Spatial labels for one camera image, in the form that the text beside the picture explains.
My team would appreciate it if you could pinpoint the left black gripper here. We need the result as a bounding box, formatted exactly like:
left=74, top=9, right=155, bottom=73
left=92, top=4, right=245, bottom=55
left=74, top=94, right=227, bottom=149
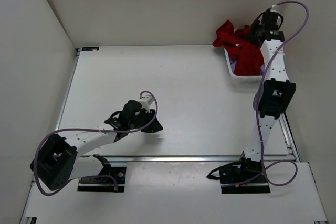
left=129, top=108, right=163, bottom=133

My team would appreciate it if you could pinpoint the red t shirt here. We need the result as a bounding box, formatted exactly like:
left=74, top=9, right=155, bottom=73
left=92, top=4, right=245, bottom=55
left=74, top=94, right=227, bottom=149
left=213, top=20, right=264, bottom=61

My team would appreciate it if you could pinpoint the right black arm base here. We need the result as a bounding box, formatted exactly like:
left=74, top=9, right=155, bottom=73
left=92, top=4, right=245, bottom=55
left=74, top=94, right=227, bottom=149
left=206, top=157, right=270, bottom=194

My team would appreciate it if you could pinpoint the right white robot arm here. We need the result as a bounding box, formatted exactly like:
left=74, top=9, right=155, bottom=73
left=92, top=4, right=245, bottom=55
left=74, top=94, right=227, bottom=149
left=236, top=9, right=296, bottom=182

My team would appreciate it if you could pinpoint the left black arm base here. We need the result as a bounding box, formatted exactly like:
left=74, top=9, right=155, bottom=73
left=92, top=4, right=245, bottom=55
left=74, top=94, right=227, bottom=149
left=77, top=154, right=127, bottom=193

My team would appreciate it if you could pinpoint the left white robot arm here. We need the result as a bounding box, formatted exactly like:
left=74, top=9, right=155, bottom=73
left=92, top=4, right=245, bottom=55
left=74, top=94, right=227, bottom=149
left=30, top=94, right=163, bottom=195

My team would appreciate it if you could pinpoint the purple t shirt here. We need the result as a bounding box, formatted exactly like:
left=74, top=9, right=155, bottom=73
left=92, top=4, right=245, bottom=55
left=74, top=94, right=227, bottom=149
left=229, top=56, right=265, bottom=77

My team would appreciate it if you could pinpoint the white plastic basket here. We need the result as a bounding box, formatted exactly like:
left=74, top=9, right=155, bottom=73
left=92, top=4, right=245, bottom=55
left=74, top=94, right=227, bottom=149
left=223, top=48, right=263, bottom=84

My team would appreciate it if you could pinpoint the black label sticker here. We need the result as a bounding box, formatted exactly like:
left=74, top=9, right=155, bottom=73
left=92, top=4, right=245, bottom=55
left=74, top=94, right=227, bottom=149
left=81, top=47, right=100, bottom=51

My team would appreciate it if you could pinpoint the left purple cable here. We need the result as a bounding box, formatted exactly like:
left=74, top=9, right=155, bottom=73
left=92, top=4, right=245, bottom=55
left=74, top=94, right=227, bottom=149
left=34, top=90, right=158, bottom=196

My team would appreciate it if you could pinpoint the purple cable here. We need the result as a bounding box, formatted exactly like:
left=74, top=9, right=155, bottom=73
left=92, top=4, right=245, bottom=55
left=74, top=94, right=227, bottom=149
left=34, top=90, right=158, bottom=196
left=253, top=0, right=310, bottom=187

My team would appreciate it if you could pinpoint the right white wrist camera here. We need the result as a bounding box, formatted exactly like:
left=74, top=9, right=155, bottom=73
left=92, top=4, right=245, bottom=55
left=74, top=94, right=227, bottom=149
left=269, top=5, right=279, bottom=13

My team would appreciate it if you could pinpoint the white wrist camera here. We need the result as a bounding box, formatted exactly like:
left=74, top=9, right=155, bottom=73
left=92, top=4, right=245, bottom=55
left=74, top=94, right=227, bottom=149
left=269, top=5, right=279, bottom=13
left=139, top=95, right=154, bottom=111

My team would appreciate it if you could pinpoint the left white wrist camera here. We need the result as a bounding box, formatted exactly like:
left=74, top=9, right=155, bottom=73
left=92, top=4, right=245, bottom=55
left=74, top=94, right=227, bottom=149
left=139, top=95, right=154, bottom=111

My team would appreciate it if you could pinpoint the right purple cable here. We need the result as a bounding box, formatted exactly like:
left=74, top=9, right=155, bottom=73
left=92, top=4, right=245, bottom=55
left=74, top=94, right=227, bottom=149
left=253, top=0, right=310, bottom=187

